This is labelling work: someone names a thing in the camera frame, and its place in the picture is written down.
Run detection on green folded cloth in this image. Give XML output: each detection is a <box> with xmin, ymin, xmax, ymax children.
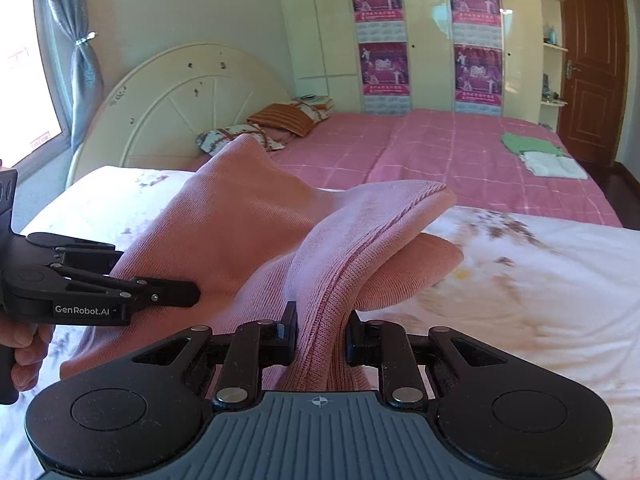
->
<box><xmin>501</xmin><ymin>132</ymin><xmax>564</xmax><ymax>157</ymax></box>

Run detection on window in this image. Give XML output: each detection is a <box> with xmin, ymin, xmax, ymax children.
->
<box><xmin>0</xmin><ymin>0</ymin><xmax>66</xmax><ymax>168</ymax></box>

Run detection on white folded cloth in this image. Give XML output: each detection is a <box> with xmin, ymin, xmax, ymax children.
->
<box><xmin>518</xmin><ymin>151</ymin><xmax>590</xmax><ymax>181</ymax></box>

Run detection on blue grey curtain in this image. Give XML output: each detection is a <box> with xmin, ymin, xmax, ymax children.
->
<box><xmin>35</xmin><ymin>0</ymin><xmax>106</xmax><ymax>150</ymax></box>

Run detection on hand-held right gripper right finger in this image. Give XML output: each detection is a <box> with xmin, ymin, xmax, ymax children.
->
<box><xmin>345</xmin><ymin>310</ymin><xmax>496</xmax><ymax>408</ymax></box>

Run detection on orange striped pillow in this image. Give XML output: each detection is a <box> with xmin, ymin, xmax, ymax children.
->
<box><xmin>247</xmin><ymin>103</ymin><xmax>317</xmax><ymax>137</ymax></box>

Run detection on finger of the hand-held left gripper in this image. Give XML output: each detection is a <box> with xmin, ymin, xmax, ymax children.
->
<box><xmin>22</xmin><ymin>231</ymin><xmax>118</xmax><ymax>267</ymax></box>
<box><xmin>52</xmin><ymin>260</ymin><xmax>202</xmax><ymax>309</ymax></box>

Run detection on brown wooden door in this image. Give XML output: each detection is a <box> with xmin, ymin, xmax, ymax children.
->
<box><xmin>555</xmin><ymin>0</ymin><xmax>629</xmax><ymax>166</ymax></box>

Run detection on pink checked bedsheet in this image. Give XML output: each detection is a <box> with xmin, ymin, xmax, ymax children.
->
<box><xmin>185</xmin><ymin>107</ymin><xmax>623</xmax><ymax>229</ymax></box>

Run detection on person's left hand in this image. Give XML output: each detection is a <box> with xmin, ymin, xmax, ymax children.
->
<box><xmin>0</xmin><ymin>316</ymin><xmax>57</xmax><ymax>395</ymax></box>

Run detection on cream wardrobe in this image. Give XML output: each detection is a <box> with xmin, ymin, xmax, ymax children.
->
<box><xmin>275</xmin><ymin>0</ymin><xmax>546</xmax><ymax>126</ymax></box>

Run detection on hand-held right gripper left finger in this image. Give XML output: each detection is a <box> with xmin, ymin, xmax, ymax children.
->
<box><xmin>132</xmin><ymin>301</ymin><xmax>299</xmax><ymax>411</ymax></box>

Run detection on salmon pink knit garment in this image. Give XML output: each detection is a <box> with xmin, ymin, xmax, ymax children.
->
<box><xmin>59</xmin><ymin>132</ymin><xmax>463</xmax><ymax>391</ymax></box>

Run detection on cream corner shelf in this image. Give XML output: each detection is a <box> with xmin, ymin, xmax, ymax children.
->
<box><xmin>537</xmin><ymin>0</ymin><xmax>570</xmax><ymax>128</ymax></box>

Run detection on brown white patterned pillow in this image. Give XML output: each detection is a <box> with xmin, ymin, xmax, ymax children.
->
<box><xmin>195</xmin><ymin>124</ymin><xmax>287</xmax><ymax>153</ymax></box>

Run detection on white floral quilt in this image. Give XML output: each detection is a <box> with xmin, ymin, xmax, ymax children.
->
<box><xmin>0</xmin><ymin>165</ymin><xmax>640</xmax><ymax>480</ymax></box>

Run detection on floral pillow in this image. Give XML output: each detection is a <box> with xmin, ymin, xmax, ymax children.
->
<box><xmin>291</xmin><ymin>94</ymin><xmax>335</xmax><ymax>122</ymax></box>

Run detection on cream round headboard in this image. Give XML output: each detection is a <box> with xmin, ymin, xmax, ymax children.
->
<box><xmin>65</xmin><ymin>42</ymin><xmax>293</xmax><ymax>191</ymax></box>

